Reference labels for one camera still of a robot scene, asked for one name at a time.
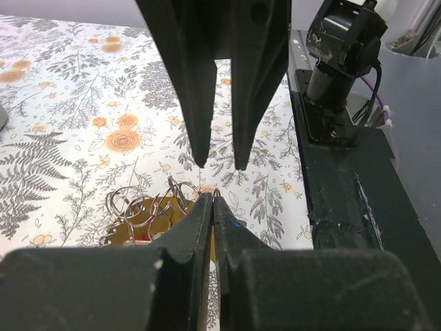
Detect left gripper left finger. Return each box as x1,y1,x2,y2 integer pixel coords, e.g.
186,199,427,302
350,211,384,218
1,194,211,330

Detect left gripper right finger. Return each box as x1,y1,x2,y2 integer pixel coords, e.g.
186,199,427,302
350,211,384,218
213,197,433,330

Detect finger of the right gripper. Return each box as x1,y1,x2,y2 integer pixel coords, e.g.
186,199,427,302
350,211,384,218
136,0,217,168
215,1,291,170

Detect red key tag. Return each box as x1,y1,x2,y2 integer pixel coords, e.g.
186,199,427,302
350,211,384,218
120,240,151,247

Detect metal key organiser ring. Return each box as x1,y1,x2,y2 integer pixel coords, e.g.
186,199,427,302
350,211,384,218
101,175,203,248

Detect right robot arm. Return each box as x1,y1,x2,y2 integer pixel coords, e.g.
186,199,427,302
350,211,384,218
137,1,396,170

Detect floral table mat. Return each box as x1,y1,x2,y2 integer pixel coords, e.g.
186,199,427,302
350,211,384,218
1,16,312,253

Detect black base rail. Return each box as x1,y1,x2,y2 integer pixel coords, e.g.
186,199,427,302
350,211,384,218
287,30,384,250

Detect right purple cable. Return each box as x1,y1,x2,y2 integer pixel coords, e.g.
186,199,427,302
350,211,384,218
360,75,393,128

